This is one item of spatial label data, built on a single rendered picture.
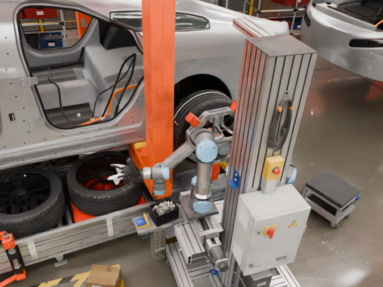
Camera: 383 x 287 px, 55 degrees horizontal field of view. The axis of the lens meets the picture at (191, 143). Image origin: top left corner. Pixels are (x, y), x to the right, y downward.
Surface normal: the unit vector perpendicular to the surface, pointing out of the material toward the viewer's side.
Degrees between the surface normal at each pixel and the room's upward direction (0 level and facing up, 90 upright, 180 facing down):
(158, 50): 90
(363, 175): 0
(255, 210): 0
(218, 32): 78
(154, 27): 90
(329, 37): 87
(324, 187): 0
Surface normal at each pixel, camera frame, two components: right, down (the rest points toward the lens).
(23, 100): 0.42, 0.51
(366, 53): -0.59, 0.43
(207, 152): 0.09, 0.47
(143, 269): 0.04, -0.82
